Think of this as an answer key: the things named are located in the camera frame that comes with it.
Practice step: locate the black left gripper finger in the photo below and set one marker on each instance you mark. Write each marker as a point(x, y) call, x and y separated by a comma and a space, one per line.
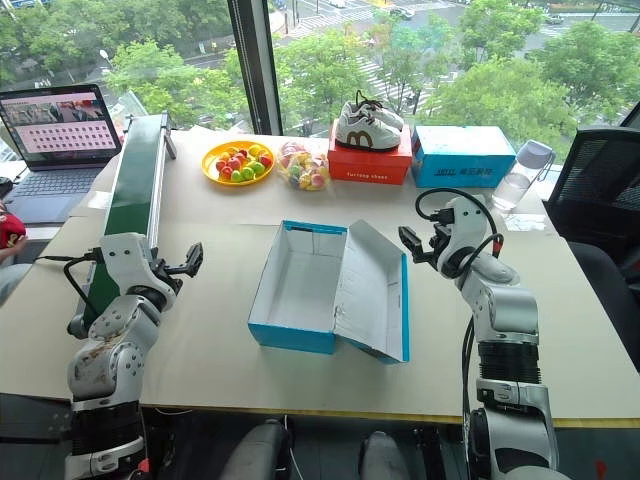
point(196, 254)
point(181, 270)

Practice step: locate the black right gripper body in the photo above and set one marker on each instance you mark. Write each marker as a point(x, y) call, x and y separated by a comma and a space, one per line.
point(440, 246)

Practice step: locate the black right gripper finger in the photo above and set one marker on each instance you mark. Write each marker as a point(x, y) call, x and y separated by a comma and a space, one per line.
point(423, 257)
point(410, 238)

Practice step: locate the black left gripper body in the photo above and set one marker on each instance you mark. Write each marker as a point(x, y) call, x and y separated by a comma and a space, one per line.
point(163, 274)

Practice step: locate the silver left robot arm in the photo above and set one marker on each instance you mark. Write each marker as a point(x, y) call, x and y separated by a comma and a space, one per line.
point(110, 345)

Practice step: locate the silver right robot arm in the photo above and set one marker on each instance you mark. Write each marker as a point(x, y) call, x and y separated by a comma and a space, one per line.
point(505, 310)

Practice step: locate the red shoe box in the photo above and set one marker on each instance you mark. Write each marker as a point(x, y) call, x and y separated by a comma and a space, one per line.
point(367, 165)

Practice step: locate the green conveyor belt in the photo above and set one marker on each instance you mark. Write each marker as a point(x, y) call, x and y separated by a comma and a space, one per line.
point(135, 190)

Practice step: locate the blue shoe box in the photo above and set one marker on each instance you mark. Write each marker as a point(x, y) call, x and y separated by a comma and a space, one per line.
point(460, 157)
point(320, 295)

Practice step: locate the yellow plate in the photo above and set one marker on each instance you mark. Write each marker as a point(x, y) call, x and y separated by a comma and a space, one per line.
point(215, 175)

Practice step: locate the red toy fruit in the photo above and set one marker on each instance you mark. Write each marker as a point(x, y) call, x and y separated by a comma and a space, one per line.
point(266, 160)
point(226, 171)

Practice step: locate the green toy fruit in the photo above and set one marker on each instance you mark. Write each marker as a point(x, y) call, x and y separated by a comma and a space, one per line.
point(248, 173)
point(258, 167)

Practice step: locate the clear water bottle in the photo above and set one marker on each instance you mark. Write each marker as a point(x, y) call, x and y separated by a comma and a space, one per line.
point(520, 177)

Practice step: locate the yellow toy fruit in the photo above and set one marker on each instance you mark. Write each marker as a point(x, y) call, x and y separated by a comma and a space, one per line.
point(256, 148)

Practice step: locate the white sneaker with dark laces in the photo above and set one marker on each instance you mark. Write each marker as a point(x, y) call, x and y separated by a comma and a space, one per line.
point(385, 116)

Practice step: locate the clear bag of toy fruit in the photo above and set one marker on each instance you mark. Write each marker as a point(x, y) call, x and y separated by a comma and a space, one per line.
point(302, 167)

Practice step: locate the black mesh office chair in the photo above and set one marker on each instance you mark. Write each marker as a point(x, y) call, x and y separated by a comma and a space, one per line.
point(595, 200)

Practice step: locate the grey laptop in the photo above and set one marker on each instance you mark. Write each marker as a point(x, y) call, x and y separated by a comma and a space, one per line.
point(55, 150)

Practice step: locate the small black object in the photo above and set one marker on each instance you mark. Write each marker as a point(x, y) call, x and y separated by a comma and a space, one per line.
point(5, 187)

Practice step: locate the dark rounded shape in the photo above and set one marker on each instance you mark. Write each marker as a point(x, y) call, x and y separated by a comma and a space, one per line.
point(385, 457)
point(262, 450)

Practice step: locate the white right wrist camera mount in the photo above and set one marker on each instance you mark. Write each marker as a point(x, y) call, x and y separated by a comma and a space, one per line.
point(469, 220)

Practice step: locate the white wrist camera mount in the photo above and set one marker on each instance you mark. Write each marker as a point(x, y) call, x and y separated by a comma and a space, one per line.
point(469, 220)
point(122, 255)

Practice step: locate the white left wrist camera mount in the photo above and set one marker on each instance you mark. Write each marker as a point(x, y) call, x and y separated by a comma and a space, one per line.
point(122, 255)

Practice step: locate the dark window frame post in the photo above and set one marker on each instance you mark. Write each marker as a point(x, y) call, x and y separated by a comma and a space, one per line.
point(255, 65)

